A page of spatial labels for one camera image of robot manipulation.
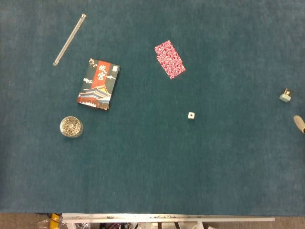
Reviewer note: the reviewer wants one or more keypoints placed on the teal felt table cloth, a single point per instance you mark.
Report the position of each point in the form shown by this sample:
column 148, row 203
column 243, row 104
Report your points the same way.
column 152, row 155

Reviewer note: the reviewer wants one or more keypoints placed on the red patterned card deck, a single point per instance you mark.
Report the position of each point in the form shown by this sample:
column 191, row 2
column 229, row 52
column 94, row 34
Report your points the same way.
column 169, row 59

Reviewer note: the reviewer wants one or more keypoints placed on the round clear jar of clips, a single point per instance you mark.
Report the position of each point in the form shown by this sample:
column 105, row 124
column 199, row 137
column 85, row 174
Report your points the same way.
column 71, row 126

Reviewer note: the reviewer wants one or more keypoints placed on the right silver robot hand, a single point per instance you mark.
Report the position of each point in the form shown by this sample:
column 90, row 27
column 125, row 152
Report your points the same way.
column 300, row 122

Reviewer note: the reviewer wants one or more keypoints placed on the white die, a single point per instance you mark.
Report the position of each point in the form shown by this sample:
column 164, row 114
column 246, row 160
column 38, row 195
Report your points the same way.
column 191, row 116

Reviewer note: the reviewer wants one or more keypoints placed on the dark palace print card box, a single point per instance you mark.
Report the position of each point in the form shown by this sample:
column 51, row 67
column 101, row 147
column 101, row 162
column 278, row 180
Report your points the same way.
column 98, row 84

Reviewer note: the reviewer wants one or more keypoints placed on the yellow object under table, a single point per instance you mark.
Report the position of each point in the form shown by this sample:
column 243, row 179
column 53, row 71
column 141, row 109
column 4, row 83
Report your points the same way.
column 54, row 220

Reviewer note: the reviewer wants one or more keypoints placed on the white metal frame rail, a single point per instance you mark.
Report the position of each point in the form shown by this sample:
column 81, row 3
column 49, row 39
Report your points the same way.
column 166, row 217

